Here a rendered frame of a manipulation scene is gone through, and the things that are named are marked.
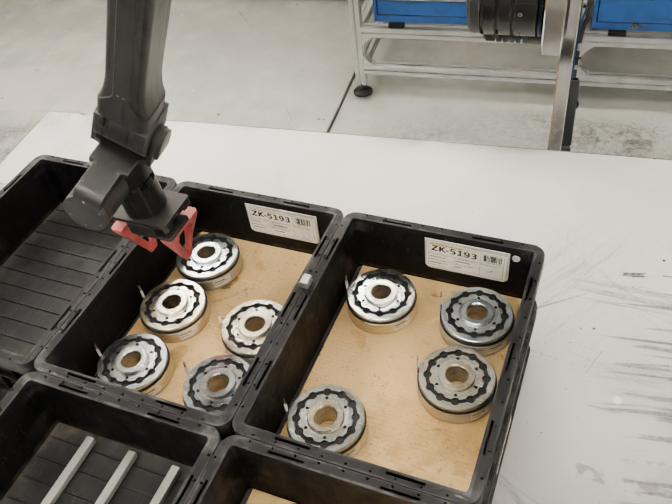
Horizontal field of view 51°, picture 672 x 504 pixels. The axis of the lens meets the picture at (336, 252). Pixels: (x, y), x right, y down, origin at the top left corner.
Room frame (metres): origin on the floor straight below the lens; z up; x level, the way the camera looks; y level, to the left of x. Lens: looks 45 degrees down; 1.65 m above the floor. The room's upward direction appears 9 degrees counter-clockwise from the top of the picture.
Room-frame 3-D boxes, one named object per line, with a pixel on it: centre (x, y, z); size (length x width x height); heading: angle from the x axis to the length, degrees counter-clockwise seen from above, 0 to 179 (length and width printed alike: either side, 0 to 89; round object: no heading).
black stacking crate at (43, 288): (0.85, 0.46, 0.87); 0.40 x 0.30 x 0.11; 152
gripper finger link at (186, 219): (0.76, 0.23, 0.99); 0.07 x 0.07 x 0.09; 60
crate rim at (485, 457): (0.57, -0.07, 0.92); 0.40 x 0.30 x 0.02; 152
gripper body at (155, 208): (0.76, 0.25, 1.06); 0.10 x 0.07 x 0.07; 60
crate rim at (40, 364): (0.71, 0.20, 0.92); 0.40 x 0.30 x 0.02; 152
